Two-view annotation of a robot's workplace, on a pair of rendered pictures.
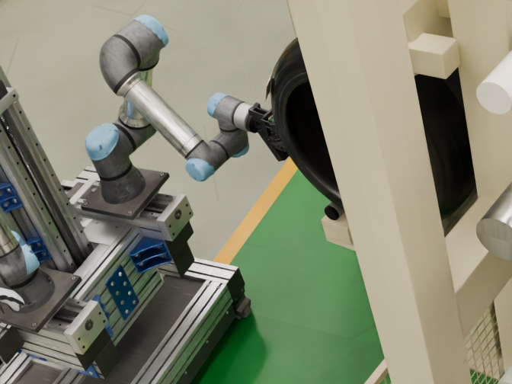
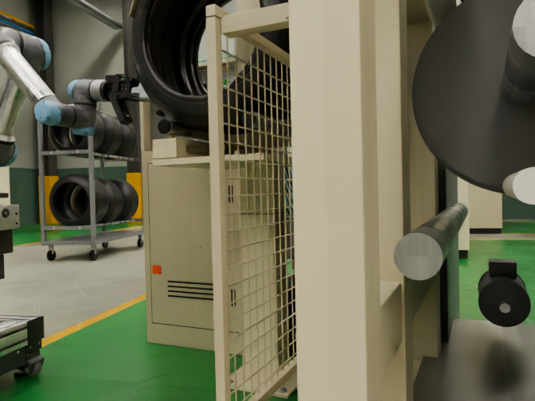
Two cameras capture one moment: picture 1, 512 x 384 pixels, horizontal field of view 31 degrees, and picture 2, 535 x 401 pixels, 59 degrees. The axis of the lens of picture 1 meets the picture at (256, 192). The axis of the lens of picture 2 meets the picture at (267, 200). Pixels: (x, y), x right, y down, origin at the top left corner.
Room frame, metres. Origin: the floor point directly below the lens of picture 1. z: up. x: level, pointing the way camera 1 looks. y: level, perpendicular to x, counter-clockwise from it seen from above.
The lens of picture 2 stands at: (0.50, 0.22, 0.70)
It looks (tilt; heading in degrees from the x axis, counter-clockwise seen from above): 1 degrees down; 332
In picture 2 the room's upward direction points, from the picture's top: 1 degrees counter-clockwise
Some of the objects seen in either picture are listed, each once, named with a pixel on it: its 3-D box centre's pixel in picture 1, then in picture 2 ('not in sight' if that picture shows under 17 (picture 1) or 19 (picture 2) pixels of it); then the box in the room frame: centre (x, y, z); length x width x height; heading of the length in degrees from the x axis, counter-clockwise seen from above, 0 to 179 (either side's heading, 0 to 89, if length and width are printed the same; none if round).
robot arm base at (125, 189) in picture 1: (119, 177); not in sight; (2.57, 0.41, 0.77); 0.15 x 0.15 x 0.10
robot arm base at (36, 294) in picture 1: (24, 283); not in sight; (2.20, 0.74, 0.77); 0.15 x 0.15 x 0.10
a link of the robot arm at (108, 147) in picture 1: (107, 148); not in sight; (2.57, 0.41, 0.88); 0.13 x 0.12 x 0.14; 129
